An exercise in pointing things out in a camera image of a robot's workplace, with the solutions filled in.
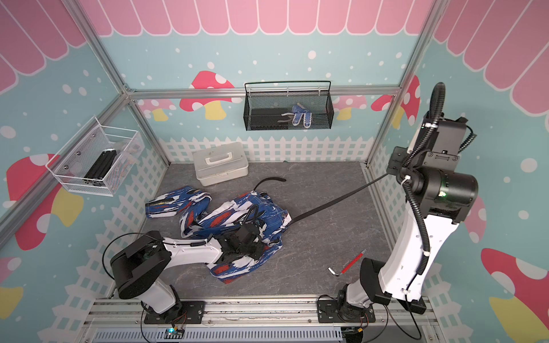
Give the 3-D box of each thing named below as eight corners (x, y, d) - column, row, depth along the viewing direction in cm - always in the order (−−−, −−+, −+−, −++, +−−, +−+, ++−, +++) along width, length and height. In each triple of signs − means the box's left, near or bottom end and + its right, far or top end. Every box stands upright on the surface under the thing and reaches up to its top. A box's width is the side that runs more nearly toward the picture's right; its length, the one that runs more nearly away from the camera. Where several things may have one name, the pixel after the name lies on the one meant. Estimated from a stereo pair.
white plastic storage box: (195, 187, 113) (186, 170, 103) (204, 159, 126) (197, 142, 116) (246, 187, 113) (242, 170, 103) (249, 159, 126) (247, 142, 116)
